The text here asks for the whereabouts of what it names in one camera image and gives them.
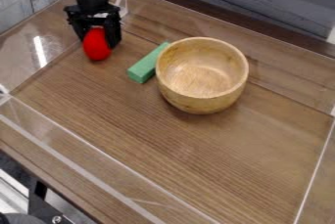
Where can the clear acrylic tray wall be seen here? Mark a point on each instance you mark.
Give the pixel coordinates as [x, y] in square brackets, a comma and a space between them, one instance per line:
[134, 161]

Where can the wooden bowl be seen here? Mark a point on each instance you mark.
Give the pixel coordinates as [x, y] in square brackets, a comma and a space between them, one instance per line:
[201, 74]

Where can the red toy strawberry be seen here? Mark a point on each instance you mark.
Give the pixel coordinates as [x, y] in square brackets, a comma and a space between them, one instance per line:
[95, 45]

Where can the black table leg bracket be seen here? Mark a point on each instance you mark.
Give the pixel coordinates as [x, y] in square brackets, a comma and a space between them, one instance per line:
[39, 208]

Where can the green rectangular block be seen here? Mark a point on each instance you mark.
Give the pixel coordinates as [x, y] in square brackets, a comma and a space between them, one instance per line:
[142, 69]

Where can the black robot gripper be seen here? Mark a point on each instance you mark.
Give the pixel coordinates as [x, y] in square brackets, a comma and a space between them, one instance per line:
[84, 10]

